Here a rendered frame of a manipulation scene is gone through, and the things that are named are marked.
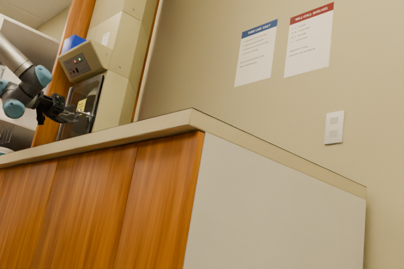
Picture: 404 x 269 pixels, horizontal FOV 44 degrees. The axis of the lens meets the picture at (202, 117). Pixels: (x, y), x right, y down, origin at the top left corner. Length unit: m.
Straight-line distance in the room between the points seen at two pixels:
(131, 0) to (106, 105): 0.53
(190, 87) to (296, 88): 0.68
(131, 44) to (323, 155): 1.05
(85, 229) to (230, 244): 0.43
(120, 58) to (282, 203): 1.24
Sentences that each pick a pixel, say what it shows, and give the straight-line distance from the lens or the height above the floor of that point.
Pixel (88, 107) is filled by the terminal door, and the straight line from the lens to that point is 2.21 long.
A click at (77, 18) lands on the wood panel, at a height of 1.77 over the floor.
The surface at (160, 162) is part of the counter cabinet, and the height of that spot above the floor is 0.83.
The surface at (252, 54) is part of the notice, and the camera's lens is 2.17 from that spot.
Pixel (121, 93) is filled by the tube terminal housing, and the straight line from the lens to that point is 2.23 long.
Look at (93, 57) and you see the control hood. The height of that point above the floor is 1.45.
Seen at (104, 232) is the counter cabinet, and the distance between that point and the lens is 1.27.
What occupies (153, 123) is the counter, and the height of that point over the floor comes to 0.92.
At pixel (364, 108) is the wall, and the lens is 1.70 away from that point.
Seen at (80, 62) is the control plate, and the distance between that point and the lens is 2.33.
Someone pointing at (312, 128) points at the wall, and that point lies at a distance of 1.80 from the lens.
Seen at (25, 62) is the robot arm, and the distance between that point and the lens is 1.95.
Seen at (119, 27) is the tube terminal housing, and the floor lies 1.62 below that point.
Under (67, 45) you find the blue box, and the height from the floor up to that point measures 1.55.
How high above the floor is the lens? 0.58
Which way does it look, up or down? 19 degrees up
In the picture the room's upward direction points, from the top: 10 degrees clockwise
